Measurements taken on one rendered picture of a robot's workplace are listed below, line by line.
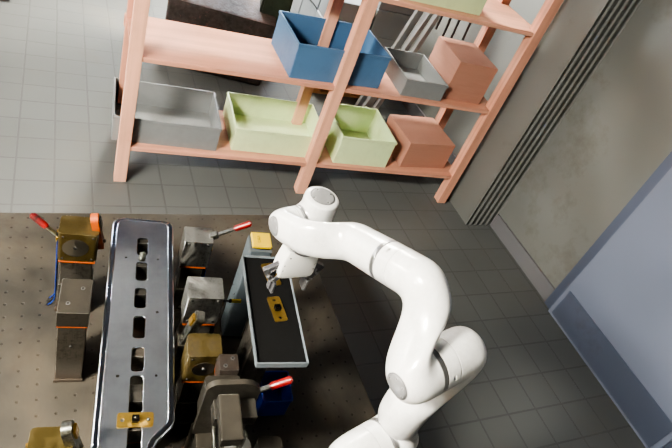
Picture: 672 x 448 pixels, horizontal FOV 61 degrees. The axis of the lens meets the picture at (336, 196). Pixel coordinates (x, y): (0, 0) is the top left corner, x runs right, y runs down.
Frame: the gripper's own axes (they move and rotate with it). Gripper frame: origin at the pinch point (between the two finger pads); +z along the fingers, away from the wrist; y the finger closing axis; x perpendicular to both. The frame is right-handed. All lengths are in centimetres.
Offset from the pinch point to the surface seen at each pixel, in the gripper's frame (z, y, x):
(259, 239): 10.0, -2.4, -26.9
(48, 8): 123, 46, -410
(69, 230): 20, 50, -43
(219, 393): 11.1, 20.8, 21.3
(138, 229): 26, 29, -49
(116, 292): 26, 38, -23
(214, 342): 18.2, 16.6, 2.6
